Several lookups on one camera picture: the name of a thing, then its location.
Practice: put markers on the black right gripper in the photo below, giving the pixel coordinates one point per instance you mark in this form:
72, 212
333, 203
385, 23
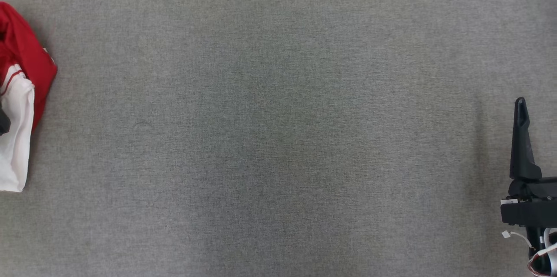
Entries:
535, 190

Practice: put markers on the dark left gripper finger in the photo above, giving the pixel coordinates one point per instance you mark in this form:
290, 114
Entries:
3, 124

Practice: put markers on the red white basketball jersey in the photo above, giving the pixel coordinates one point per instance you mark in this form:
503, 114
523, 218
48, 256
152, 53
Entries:
21, 51

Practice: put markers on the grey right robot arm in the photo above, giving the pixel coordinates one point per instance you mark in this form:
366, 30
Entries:
544, 259

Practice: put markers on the grey fabric sofa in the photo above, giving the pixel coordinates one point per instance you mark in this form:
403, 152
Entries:
278, 120

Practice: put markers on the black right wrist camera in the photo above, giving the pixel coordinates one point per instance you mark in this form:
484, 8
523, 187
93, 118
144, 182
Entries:
528, 214

